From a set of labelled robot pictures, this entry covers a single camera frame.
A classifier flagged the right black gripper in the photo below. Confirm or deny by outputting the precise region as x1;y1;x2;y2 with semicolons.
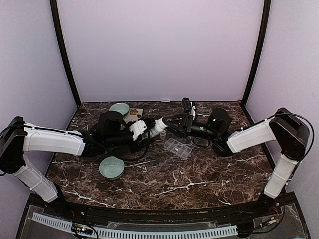
162;114;219;141

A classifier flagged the white pill bottle orange label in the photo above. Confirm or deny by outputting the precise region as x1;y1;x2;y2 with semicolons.
150;118;168;137

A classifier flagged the clear plastic pill organizer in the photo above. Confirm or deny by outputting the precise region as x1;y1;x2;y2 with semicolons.
164;136;196;159

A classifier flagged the small white vial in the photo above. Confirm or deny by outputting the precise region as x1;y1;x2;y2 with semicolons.
160;132;166;140

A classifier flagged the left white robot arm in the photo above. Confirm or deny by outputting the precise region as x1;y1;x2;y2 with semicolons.
0;117;151;217

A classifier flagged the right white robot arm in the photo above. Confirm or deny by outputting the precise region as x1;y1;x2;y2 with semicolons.
162;108;315;216

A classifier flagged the celadon bowl front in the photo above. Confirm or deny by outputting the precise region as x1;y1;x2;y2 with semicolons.
99;156;125;180

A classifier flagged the celadon bowl on plate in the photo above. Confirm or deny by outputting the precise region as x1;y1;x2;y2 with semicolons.
109;103;130;117

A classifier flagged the square floral plate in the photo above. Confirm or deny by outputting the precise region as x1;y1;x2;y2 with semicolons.
123;108;143;125

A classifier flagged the white slotted cable duct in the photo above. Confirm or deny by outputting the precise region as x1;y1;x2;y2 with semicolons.
31;213;238;239

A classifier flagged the black front rail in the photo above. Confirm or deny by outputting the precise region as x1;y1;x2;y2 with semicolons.
29;193;297;226

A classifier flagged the left black frame post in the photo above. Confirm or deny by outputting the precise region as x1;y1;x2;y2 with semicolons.
49;0;82;107

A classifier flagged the black frame post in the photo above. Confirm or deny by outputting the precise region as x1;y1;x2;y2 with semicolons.
49;0;82;107
241;0;272;105

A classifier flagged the right black frame post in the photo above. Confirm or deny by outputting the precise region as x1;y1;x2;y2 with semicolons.
241;0;272;105

